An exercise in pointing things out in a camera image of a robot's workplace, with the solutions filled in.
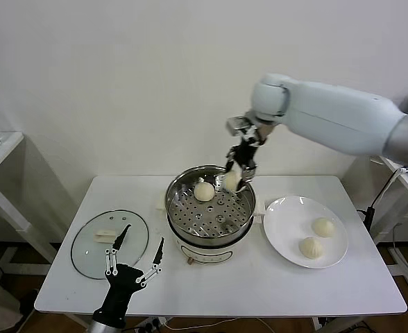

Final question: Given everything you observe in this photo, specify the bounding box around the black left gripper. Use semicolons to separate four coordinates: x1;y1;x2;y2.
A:
92;224;166;327

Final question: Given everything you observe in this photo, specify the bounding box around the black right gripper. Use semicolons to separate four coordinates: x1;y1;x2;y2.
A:
223;138;260;192

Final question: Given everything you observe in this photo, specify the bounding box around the white steamed baozi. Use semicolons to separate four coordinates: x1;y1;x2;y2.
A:
223;171;243;191
311;217;336;239
193;182;215;202
298;237;325;260

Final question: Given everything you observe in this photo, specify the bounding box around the round glass pot lid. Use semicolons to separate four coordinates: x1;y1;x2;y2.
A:
71;208;150;280

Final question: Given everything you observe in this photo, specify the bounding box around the stainless steel steamer basket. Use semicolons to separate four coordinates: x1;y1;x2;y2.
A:
164;165;257;248

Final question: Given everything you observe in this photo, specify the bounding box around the white electric cooker pot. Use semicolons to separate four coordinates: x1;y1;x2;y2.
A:
154;192;267;267

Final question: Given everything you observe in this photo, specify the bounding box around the white round plate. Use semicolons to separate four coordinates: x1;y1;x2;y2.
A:
263;196;349;271

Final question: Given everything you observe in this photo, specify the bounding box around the white power strip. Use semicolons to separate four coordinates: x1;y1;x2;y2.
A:
134;317;169;333

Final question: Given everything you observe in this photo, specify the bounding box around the white side table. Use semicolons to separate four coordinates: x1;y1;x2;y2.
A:
0;130;58;295
377;154;408;298

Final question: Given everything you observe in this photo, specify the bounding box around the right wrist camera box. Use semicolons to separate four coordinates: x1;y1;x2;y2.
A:
226;116;259;139

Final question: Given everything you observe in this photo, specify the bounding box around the thin white cable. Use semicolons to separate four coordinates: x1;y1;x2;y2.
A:
164;317;273;333

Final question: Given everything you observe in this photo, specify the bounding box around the white plug cable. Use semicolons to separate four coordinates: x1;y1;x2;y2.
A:
373;168;408;210

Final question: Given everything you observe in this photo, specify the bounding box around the grey hanging cable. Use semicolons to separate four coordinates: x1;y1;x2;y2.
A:
392;221;405;250

